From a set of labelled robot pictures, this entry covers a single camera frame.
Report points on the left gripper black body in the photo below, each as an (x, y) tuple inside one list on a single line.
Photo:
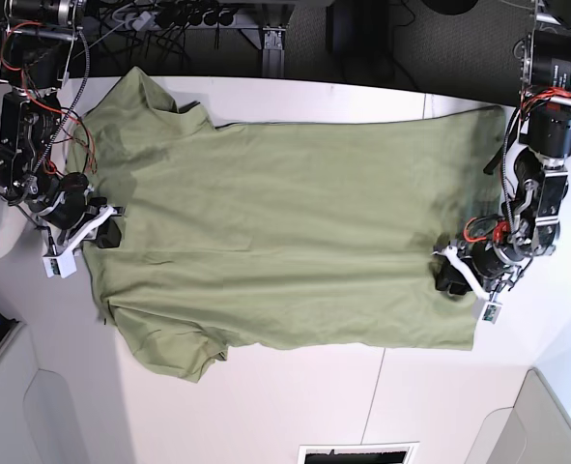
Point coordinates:
[(487, 267)]

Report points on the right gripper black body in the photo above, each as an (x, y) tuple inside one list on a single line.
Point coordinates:
[(66, 212)]

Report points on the green t-shirt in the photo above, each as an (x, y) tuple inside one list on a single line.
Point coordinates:
[(284, 235)]

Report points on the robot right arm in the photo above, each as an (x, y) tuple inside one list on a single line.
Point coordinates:
[(34, 57)]

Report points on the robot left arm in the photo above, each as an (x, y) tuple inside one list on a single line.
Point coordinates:
[(537, 143)]

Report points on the grey chair right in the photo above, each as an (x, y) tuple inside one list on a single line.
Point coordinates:
[(535, 429)]

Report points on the grey chair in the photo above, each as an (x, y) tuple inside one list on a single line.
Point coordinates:
[(38, 421), (535, 429)]

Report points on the white framed floor vent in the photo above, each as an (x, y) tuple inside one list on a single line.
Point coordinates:
[(365, 453)]

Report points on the grey chair left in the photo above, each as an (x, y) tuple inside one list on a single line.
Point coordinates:
[(38, 421)]

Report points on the white power strip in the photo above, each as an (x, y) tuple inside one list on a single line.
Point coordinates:
[(153, 18)]

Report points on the aluminium table leg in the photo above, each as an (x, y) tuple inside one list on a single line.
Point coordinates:
[(273, 52)]

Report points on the black box under table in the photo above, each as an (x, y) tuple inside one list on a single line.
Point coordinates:
[(357, 27)]

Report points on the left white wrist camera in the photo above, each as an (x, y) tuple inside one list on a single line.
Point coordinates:
[(490, 311)]

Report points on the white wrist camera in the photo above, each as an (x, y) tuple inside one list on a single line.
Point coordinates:
[(490, 311), (62, 266)]

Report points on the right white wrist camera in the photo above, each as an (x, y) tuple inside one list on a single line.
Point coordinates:
[(62, 266)]

